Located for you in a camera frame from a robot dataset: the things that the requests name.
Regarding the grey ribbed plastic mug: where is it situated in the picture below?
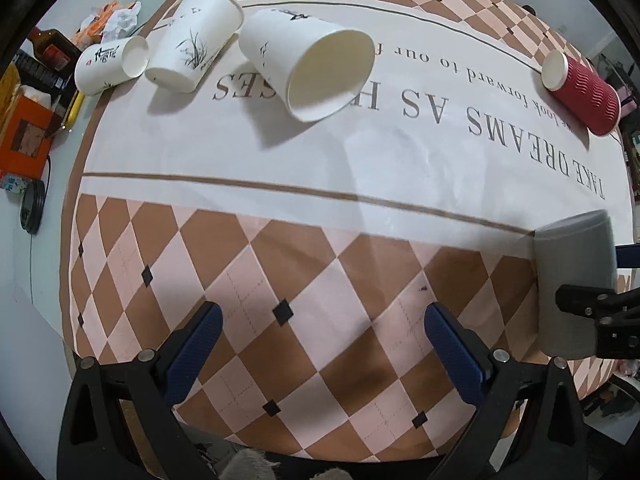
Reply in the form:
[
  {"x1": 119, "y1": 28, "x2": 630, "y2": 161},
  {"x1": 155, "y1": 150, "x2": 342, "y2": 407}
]
[{"x1": 534, "y1": 209, "x2": 617, "y2": 360}]

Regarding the small white cup red seal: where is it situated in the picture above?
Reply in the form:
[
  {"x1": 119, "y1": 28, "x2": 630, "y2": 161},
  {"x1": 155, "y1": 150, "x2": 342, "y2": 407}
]
[{"x1": 74, "y1": 36, "x2": 149, "y2": 96}]

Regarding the white cup with bamboo print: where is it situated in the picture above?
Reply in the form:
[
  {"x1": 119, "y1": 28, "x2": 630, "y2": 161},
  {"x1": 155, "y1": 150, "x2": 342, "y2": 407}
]
[{"x1": 144, "y1": 0, "x2": 244, "y2": 93}]

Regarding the black round lid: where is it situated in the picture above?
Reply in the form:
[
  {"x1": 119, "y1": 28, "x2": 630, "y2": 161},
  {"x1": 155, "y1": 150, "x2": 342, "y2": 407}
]
[{"x1": 20, "y1": 180, "x2": 46, "y2": 235}]

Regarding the yellow pen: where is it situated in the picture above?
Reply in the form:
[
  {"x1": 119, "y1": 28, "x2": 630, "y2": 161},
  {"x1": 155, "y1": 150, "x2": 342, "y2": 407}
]
[{"x1": 61, "y1": 91, "x2": 85, "y2": 130}]

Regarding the orange cardboard box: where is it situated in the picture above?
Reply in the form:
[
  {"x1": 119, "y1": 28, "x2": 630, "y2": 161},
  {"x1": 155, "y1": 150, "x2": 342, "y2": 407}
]
[{"x1": 0, "y1": 94, "x2": 62, "y2": 179}]

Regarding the red ribbed paper cup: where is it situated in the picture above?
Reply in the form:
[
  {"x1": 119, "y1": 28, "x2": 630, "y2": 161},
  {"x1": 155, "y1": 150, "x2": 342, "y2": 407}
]
[{"x1": 541, "y1": 50, "x2": 620, "y2": 136}]

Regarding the crumpled white orange wrapper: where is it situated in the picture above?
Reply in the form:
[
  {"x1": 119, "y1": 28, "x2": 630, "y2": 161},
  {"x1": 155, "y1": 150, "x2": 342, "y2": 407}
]
[{"x1": 72, "y1": 0, "x2": 142, "y2": 50}]

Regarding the checkered pink brown tablecloth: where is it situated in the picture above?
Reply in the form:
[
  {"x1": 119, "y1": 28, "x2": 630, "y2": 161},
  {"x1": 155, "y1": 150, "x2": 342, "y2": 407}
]
[{"x1": 61, "y1": 0, "x2": 634, "y2": 462}]

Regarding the large white paper cup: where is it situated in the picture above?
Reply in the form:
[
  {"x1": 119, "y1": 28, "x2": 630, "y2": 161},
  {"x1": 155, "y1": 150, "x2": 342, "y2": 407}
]
[{"x1": 239, "y1": 8, "x2": 375, "y2": 122}]

